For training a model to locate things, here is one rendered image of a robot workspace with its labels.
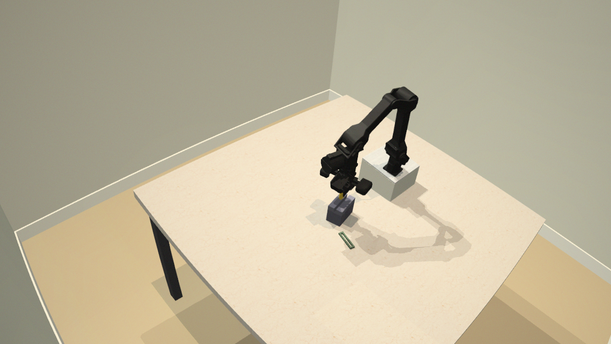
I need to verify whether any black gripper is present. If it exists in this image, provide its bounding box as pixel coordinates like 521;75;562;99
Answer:
320;163;373;196

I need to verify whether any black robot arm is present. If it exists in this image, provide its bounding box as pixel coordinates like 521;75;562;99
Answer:
321;86;419;194

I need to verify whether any dark green rectangular holder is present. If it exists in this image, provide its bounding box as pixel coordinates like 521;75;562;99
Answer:
338;231;355;250

